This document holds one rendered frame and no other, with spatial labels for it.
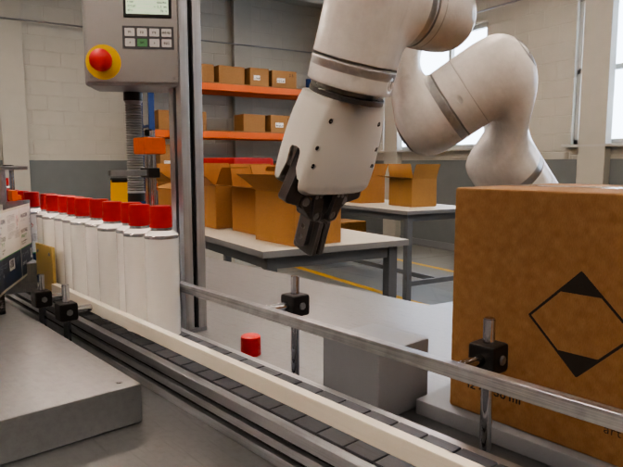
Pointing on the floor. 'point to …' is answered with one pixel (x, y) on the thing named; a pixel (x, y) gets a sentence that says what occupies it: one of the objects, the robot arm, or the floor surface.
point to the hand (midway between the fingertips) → (311, 233)
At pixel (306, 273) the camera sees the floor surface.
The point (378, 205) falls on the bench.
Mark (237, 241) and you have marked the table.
